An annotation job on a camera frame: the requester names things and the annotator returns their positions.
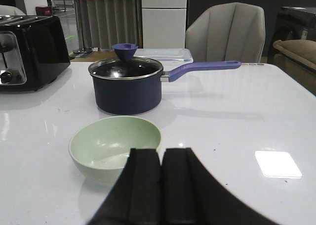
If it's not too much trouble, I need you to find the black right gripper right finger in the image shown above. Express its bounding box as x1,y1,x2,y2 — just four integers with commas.
162,148,274,225

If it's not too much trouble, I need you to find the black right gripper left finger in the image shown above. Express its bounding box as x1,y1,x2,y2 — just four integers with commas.
88,148,161,225

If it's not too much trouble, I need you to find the green bowl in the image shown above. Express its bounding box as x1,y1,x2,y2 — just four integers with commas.
68,116,161,185

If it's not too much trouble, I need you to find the dark blue saucepan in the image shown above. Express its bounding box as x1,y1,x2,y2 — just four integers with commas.
91,61,241,115

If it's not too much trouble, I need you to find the glass pot lid blue knob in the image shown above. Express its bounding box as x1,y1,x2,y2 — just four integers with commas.
88,43,163,80

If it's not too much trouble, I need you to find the clear plastic container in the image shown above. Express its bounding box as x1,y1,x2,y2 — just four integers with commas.
134,48,193,62

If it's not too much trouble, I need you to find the beige upholstered chair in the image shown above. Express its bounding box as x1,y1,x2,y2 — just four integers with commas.
185,2,266,63

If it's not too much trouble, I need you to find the black chrome toaster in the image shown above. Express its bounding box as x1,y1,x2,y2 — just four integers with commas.
0,15,70,91

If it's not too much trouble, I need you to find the white cabinet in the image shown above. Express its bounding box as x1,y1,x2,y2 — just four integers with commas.
141,0,187,48

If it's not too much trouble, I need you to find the red box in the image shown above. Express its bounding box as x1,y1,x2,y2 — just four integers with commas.
36,5,52,16

